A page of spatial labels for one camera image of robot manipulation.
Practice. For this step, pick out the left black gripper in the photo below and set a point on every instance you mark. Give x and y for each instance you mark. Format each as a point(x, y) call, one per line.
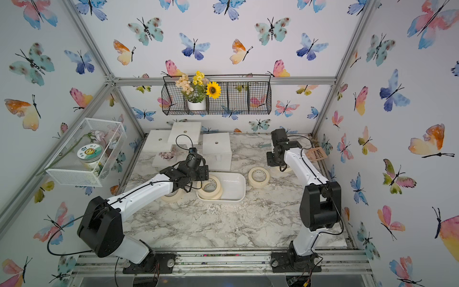
point(204, 171)

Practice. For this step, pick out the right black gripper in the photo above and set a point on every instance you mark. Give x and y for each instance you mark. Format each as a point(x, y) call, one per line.
point(269, 161)

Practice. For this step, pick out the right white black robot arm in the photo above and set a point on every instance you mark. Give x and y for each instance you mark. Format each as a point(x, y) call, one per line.
point(320, 207)

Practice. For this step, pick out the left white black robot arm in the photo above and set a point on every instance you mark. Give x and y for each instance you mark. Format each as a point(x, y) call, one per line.
point(101, 228)

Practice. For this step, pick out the white plastic storage tray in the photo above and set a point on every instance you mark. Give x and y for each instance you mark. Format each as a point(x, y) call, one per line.
point(234, 188)

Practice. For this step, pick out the small pink flower ornament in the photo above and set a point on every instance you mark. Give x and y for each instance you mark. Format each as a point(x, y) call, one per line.
point(168, 156)

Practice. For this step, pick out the white tiered display stand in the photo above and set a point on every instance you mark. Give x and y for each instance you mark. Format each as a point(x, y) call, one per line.
point(214, 147)

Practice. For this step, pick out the potted artificial flowers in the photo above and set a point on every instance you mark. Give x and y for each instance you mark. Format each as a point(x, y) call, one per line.
point(197, 90)

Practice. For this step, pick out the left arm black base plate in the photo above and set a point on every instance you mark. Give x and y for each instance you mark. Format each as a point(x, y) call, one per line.
point(153, 264)

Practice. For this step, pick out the clear acrylic wall box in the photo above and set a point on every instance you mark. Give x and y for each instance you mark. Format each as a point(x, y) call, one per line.
point(65, 167)

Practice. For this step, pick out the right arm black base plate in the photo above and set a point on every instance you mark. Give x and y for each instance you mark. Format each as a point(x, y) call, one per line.
point(288, 261)

